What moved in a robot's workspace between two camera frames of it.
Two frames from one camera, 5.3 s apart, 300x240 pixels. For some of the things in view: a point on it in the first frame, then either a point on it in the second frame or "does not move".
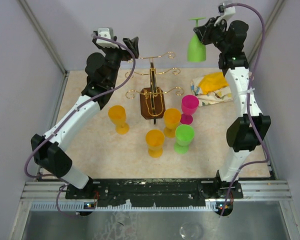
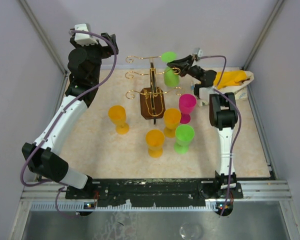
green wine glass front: (184, 134) does not move
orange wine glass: (172, 118) does not move
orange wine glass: (117, 115) does not move
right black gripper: (204, 31) to (183, 64)
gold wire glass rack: (152, 99) does not move
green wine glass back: (196, 49) to (170, 79)
